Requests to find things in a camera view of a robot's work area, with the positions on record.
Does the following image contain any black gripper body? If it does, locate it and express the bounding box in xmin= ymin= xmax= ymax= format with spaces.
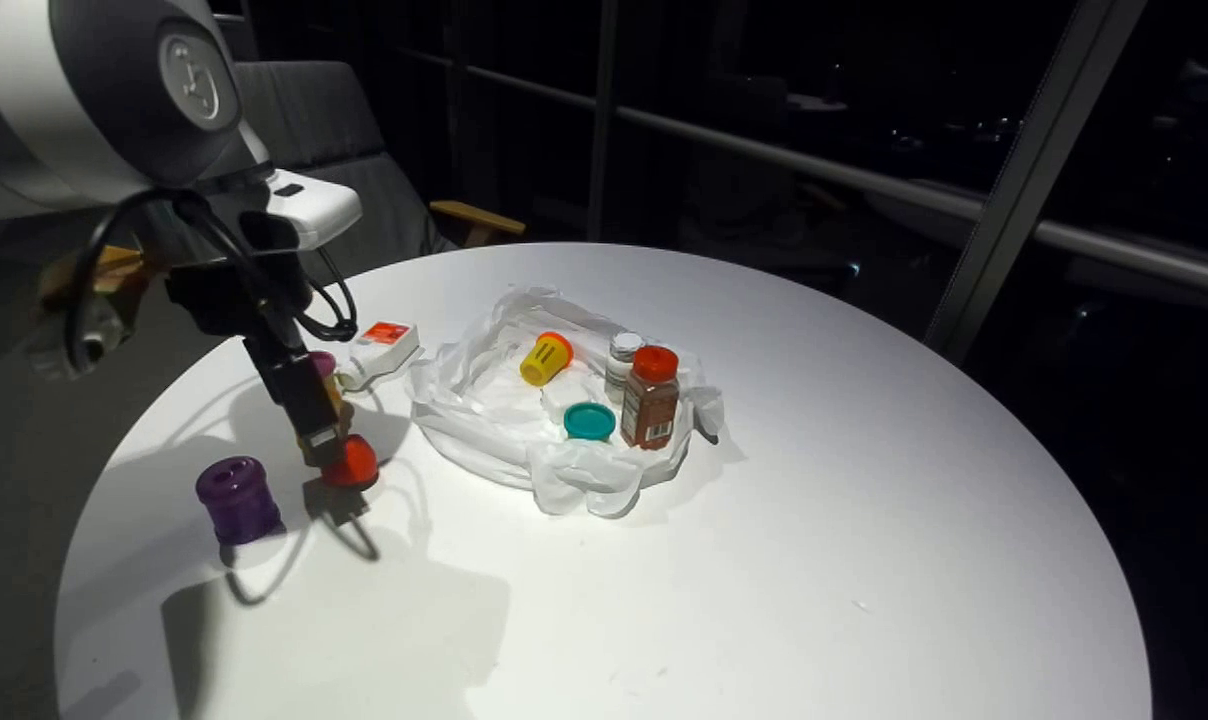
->
xmin=162 ymin=209 xmax=323 ymax=339

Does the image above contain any red round small tub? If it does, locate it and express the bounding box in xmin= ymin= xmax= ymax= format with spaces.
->
xmin=323 ymin=434 xmax=385 ymax=493

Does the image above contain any small yellow tub orange lid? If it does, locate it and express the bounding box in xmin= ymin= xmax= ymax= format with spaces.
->
xmin=518 ymin=327 xmax=580 ymax=391

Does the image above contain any spice jar with red lid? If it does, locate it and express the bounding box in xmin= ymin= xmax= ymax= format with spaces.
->
xmin=617 ymin=343 xmax=690 ymax=458

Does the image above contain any white plastic bag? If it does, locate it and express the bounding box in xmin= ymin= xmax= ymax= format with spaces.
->
xmin=406 ymin=286 xmax=728 ymax=526

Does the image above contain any white bottle with red label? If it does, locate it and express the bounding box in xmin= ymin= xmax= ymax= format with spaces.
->
xmin=341 ymin=321 xmax=423 ymax=396

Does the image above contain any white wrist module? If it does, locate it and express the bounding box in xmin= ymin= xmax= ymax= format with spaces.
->
xmin=248 ymin=166 xmax=368 ymax=251

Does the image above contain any purple tub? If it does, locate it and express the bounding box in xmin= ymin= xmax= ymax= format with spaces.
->
xmin=193 ymin=452 xmax=290 ymax=550

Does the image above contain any tan wooden armrest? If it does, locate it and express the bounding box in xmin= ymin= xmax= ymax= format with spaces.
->
xmin=429 ymin=198 xmax=529 ymax=247

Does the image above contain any grey horizontal railing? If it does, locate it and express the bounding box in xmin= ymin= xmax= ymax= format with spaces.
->
xmin=417 ymin=48 xmax=1208 ymax=300

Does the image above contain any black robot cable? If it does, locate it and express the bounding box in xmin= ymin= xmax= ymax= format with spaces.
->
xmin=68 ymin=184 xmax=364 ymax=382

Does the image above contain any slanted grey window post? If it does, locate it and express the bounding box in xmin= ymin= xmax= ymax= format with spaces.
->
xmin=924 ymin=0 xmax=1154 ymax=360

